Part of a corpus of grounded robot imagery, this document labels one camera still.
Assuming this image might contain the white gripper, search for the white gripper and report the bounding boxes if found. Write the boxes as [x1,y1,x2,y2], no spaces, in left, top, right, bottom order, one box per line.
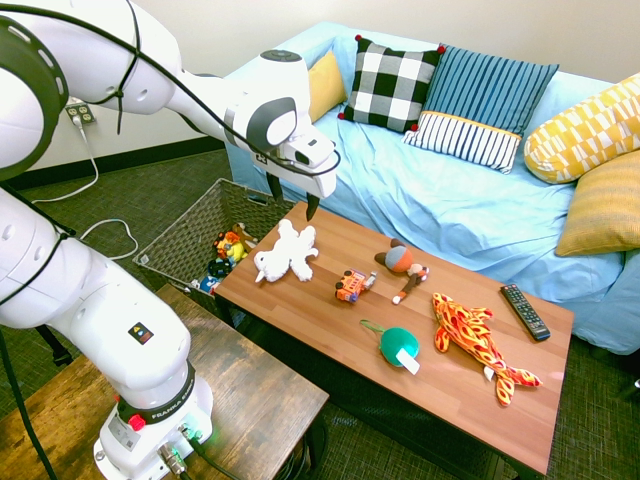
[257,124,338,223]

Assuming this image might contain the thick black cable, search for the thick black cable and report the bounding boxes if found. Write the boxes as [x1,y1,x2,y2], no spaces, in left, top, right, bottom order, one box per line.
[0,327,59,480]

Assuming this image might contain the reddish wood coffee table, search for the reddish wood coffee table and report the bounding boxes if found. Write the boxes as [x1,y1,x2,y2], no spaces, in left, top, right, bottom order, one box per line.
[213,200,576,480]

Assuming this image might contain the wall power outlet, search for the wall power outlet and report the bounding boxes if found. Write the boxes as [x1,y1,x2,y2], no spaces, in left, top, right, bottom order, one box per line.
[64,101,97,127]

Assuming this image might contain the orange toy car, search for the orange toy car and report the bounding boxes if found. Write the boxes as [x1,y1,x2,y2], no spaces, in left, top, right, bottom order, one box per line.
[333,268,379,305]

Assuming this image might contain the green round plush toy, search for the green round plush toy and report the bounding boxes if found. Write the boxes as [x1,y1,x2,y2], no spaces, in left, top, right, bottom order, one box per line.
[359,318,422,375]

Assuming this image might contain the black TV remote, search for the black TV remote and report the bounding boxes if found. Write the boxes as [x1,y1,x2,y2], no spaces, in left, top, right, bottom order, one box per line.
[500,283,552,342]

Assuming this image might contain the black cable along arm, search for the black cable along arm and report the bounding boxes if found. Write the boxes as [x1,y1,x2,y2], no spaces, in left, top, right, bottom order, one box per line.
[0,0,342,177]

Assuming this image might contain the rustic dark wood table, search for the rustic dark wood table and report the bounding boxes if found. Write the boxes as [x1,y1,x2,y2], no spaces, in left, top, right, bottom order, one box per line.
[0,283,331,480]

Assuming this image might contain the Captain America egg plush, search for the Captain America egg plush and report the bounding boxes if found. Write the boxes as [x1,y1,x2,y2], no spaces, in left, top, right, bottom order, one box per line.
[192,276,222,297]

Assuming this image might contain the orange flame pattern fish plush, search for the orange flame pattern fish plush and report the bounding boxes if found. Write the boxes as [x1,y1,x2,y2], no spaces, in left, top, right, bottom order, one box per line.
[431,292,544,407]

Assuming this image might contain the white plush lamb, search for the white plush lamb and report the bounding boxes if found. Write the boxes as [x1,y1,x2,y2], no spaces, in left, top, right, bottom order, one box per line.
[252,218,320,285]

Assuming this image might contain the robot base connector cable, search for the robot base connector cable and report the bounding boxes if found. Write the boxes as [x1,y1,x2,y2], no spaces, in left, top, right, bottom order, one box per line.
[177,422,244,480]

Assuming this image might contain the plain yellow pillow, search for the plain yellow pillow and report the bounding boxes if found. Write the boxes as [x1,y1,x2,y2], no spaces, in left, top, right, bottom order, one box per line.
[307,49,348,124]

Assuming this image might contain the yellow striped cushion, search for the yellow striped cushion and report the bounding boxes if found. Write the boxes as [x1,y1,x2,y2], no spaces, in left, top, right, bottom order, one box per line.
[554,149,640,258]

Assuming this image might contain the sofa with light blue cover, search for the sofa with light blue cover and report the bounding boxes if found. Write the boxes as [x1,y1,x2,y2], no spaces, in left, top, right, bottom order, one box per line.
[223,21,640,356]

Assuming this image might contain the blue striped pillow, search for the blue striped pillow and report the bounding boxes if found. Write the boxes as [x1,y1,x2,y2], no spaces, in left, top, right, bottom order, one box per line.
[402,44,560,175]

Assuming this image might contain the black white checked pillow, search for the black white checked pillow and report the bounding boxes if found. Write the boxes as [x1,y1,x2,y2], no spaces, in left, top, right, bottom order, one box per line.
[337,33,447,134]

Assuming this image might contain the orange grey fox plush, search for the orange grey fox plush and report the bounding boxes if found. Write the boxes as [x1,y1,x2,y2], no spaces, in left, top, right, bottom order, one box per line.
[374,238,431,306]

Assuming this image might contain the brown sloth plush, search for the brown sloth plush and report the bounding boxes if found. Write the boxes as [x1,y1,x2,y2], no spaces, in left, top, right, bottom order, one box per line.
[230,222,260,250]

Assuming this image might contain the yellow white patterned bolster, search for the yellow white patterned bolster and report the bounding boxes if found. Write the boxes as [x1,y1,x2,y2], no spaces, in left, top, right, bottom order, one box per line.
[523,72,640,185]

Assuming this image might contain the white power cable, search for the white power cable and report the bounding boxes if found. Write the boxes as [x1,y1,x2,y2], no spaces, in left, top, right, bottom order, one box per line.
[29,115,140,262]

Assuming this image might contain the grey woven basket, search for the grey woven basket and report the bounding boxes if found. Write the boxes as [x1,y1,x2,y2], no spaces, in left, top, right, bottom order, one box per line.
[132,178,297,321]

